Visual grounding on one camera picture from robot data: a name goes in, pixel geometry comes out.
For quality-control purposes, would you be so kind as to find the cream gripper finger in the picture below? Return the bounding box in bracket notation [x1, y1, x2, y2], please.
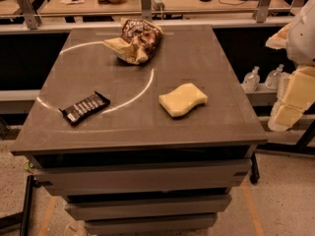
[266, 24, 290, 49]
[268, 65, 315, 132]

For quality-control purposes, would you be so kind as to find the yellow sponge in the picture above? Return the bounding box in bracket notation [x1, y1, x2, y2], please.
[158, 83, 208, 118]

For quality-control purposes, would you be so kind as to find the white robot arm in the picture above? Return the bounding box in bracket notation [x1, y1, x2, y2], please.
[266, 0, 315, 132]

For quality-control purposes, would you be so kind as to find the black rxbar chocolate bar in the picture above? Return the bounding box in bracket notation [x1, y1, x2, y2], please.
[60, 91, 110, 126]

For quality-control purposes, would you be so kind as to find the right sanitizer bottle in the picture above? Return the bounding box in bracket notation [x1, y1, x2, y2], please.
[264, 64, 284, 89]

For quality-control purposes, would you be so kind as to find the sanitizer bottle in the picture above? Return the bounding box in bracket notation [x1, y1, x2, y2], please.
[264, 64, 284, 89]
[242, 66, 260, 92]

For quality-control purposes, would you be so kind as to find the left sanitizer bottle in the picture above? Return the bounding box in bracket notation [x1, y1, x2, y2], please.
[242, 66, 260, 92]

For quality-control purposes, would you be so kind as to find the white power strip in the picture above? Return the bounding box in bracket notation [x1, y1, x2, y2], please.
[151, 0, 164, 11]

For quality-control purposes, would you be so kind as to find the crumpled chip bag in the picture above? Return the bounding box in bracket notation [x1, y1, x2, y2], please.
[103, 18, 163, 65]

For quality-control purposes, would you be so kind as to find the grey drawer cabinet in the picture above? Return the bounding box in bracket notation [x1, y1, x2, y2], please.
[13, 26, 267, 235]

